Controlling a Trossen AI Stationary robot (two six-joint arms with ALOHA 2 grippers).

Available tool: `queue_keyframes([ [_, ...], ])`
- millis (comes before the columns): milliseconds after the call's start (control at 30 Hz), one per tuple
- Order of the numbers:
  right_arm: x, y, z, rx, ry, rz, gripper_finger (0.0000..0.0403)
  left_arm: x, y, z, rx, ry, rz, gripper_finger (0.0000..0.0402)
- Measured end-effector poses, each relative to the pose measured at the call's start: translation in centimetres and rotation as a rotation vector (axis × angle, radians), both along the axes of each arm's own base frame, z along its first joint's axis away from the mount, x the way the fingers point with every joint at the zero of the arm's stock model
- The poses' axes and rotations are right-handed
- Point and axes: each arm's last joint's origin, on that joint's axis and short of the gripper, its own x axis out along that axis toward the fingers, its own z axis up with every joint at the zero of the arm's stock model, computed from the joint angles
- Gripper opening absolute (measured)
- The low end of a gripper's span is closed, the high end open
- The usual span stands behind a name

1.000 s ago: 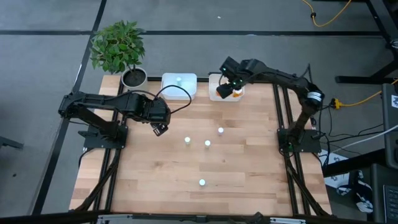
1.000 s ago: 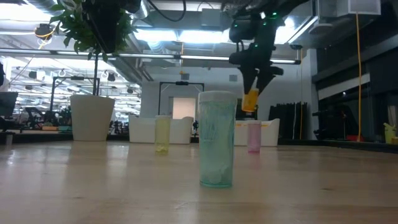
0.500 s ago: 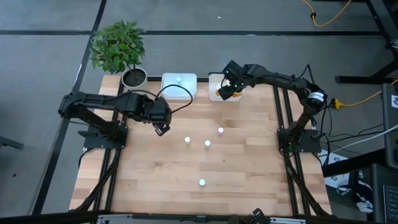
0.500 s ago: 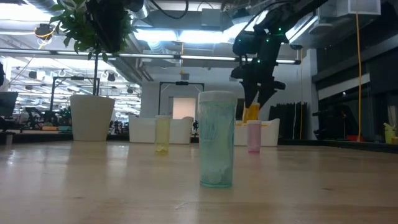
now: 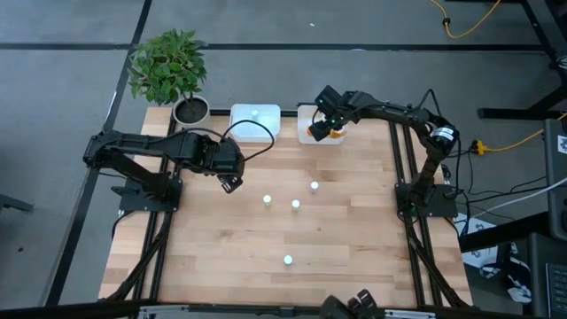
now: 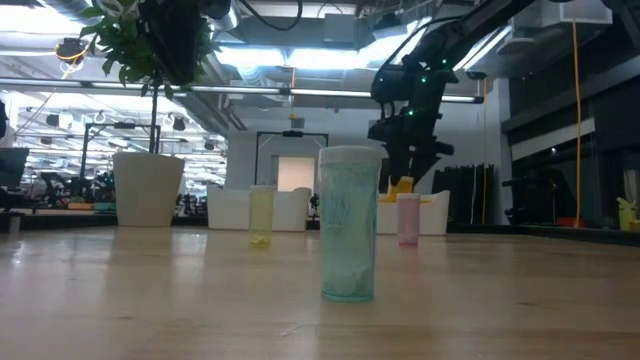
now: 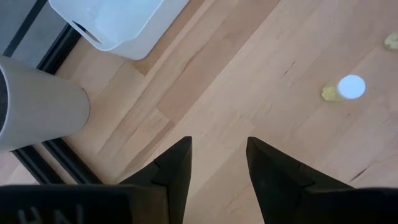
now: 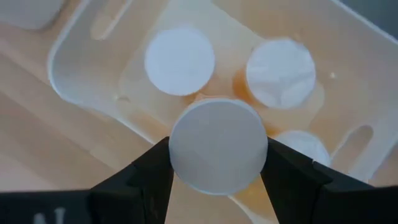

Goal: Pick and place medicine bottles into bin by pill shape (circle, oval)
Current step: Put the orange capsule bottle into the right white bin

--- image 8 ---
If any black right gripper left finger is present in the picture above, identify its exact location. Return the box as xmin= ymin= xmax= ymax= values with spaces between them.
xmin=90 ymin=137 xmax=175 ymax=224

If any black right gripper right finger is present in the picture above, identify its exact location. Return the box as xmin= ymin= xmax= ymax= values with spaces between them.
xmin=260 ymin=138 xmax=374 ymax=224

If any orange pill bottle white cap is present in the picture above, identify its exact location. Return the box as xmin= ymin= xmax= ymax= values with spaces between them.
xmin=233 ymin=37 xmax=317 ymax=110
xmin=144 ymin=26 xmax=217 ymax=102
xmin=273 ymin=129 xmax=331 ymax=167
xmin=169 ymin=93 xmax=269 ymax=196

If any white translucent plastic bin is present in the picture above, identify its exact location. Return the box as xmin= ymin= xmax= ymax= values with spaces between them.
xmin=48 ymin=0 xmax=398 ymax=224

